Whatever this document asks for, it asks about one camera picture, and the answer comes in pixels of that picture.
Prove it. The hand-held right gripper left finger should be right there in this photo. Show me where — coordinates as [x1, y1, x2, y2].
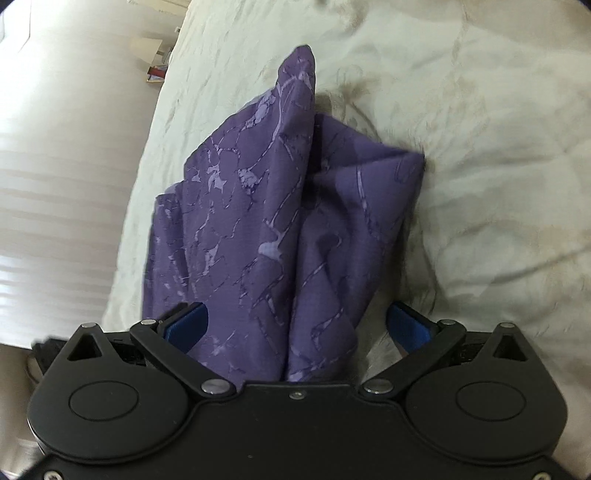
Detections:
[39, 302, 234, 398]

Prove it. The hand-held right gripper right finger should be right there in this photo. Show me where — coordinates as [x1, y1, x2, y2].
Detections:
[360, 301, 533, 400]

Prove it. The purple marbled hoodie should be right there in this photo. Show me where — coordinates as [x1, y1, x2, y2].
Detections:
[141, 45, 426, 384]

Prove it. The dark object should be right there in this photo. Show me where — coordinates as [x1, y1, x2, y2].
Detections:
[28, 338, 71, 377]

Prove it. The cream bed blanket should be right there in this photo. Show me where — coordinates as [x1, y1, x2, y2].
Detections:
[100, 0, 591, 372]

